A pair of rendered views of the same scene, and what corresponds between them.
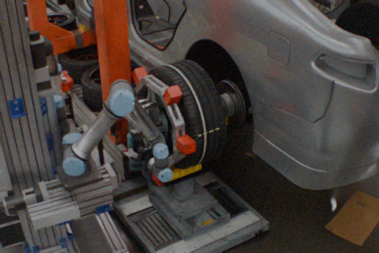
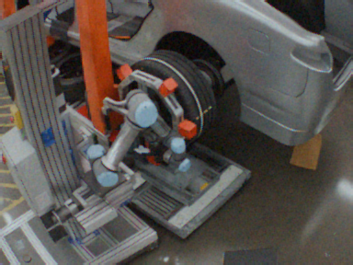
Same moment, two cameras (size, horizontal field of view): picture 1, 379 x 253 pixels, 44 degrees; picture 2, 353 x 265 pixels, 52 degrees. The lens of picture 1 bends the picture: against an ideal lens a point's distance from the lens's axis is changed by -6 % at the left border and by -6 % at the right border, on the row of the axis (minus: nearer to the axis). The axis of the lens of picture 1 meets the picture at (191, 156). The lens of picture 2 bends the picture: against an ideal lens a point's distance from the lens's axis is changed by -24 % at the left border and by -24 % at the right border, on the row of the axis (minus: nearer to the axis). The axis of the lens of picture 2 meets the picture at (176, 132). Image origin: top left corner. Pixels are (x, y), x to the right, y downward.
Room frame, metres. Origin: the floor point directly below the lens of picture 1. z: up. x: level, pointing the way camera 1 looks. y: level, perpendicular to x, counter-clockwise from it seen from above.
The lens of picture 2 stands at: (0.29, 0.59, 2.72)
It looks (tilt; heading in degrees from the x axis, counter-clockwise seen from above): 41 degrees down; 347
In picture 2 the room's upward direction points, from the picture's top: 5 degrees counter-clockwise
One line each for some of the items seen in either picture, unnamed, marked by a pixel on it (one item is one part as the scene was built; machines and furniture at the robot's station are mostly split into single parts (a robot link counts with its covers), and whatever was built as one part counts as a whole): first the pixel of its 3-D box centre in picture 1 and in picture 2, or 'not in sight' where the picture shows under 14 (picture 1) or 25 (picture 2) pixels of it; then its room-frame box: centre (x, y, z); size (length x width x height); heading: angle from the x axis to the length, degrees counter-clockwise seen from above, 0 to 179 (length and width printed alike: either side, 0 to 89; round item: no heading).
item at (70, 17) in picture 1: (51, 28); not in sight; (5.86, 1.75, 0.39); 0.66 x 0.66 x 0.24
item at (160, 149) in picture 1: (160, 153); (176, 147); (2.14, 0.16, 0.95); 0.11 x 0.08 x 0.11; 10
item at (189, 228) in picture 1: (188, 207); (180, 176); (2.69, 0.03, 0.13); 0.50 x 0.36 x 0.10; 32
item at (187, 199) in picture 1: (183, 181); (173, 155); (2.74, 0.06, 0.32); 0.40 x 0.30 x 0.28; 32
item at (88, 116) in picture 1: (71, 99); (44, 96); (4.09, 1.12, 0.28); 2.47 x 0.09 x 0.22; 32
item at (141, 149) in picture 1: (147, 156); (159, 149); (2.26, 0.24, 0.86); 0.12 x 0.08 x 0.09; 32
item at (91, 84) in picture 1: (117, 84); (78, 74); (4.13, 0.67, 0.39); 0.66 x 0.66 x 0.24
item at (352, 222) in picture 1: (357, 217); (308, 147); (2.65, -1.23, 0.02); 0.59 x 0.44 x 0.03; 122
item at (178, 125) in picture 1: (158, 122); (149, 109); (2.65, 0.20, 0.85); 0.54 x 0.07 x 0.54; 32
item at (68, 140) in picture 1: (74, 147); (96, 158); (2.17, 0.62, 0.98); 0.13 x 0.12 x 0.14; 10
